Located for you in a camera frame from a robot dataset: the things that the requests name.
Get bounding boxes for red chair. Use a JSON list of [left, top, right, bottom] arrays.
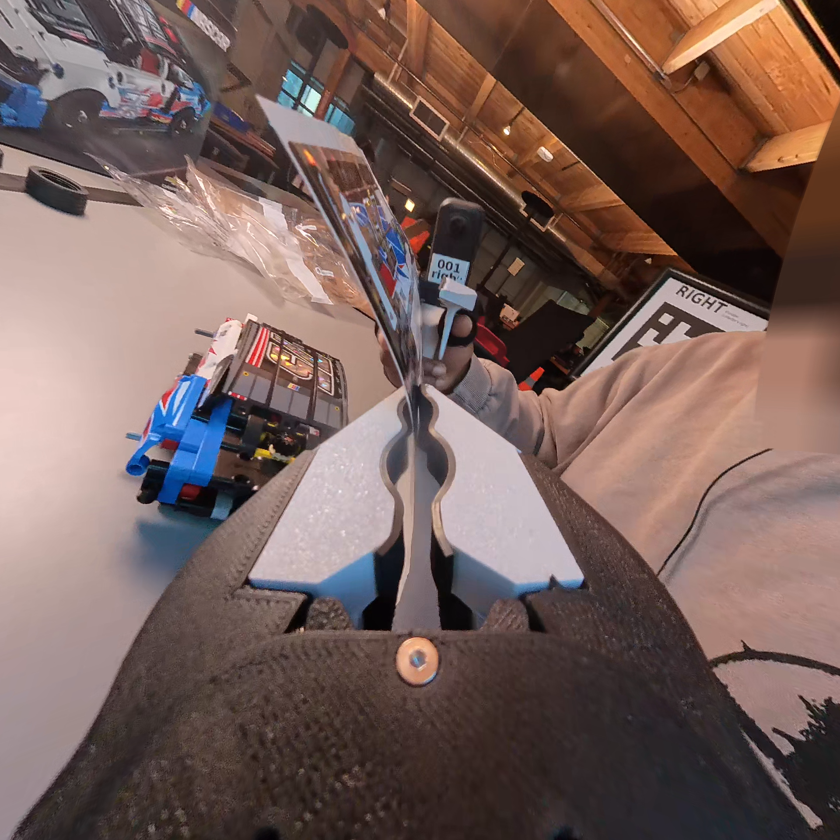
[[474, 320, 511, 367]]

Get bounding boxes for person's beige sweatshirt torso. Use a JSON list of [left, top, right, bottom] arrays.
[[656, 446, 840, 833]]

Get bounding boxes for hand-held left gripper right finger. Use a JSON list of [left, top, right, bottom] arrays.
[[423, 386, 586, 631]]

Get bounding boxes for lego car model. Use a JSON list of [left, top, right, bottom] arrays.
[[125, 314, 350, 521]]

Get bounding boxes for sticker sheet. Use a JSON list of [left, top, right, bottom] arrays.
[[255, 94, 442, 632]]

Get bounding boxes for clear plastic bags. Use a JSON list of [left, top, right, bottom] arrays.
[[88, 154, 376, 317]]

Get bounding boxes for person's right forearm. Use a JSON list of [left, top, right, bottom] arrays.
[[451, 331, 769, 472]]

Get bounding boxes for window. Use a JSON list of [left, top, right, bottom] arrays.
[[277, 60, 357, 135]]

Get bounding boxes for person's right hand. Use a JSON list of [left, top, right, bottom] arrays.
[[377, 328, 476, 396]]

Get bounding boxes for black rubber tyre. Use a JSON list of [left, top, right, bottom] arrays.
[[25, 167, 90, 217]]

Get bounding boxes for lego set box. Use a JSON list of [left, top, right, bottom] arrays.
[[0, 0, 260, 190]]

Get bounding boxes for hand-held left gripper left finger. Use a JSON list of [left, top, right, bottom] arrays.
[[248, 387, 414, 630]]

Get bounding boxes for air vent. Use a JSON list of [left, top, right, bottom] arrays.
[[409, 97, 452, 140]]

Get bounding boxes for framed marker sign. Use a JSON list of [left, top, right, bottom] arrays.
[[570, 267, 773, 382]]

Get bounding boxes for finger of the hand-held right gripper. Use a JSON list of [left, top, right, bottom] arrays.
[[436, 281, 479, 362]]

